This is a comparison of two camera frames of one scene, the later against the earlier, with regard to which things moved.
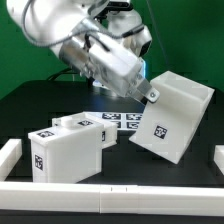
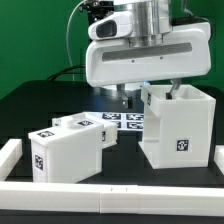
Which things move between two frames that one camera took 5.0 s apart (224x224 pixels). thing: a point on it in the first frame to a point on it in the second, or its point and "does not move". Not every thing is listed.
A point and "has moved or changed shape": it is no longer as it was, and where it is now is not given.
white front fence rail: (112, 198) does not move
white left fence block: (10, 154) does not move
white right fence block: (219, 157) does not move
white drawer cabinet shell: (169, 125) has moved or changed shape
